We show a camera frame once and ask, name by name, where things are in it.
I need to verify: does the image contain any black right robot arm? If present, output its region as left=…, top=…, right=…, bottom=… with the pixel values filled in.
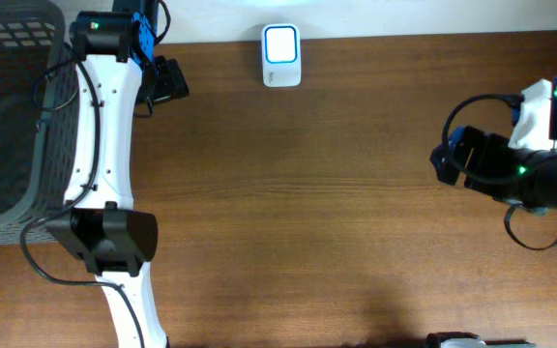
left=429, top=76, right=557, bottom=247

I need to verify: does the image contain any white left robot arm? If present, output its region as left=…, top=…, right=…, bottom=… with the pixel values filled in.
left=43, top=1, right=190, bottom=347

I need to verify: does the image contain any white barcode scanner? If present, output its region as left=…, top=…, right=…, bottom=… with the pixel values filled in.
left=261, top=23, right=302, bottom=88

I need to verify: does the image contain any dark grey plastic basket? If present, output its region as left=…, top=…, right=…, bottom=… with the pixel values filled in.
left=0, top=1, right=78, bottom=246

